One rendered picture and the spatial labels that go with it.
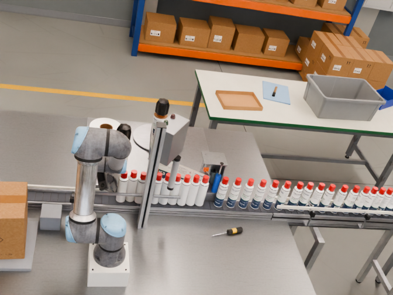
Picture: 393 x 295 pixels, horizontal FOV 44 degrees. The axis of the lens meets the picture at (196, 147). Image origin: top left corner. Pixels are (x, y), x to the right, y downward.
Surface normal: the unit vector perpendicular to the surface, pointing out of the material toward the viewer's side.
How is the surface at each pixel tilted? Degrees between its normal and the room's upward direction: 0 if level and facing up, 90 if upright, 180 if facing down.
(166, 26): 90
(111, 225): 7
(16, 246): 90
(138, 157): 0
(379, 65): 90
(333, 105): 95
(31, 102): 0
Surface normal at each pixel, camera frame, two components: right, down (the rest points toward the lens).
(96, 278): 0.15, 0.61
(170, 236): 0.21, -0.79
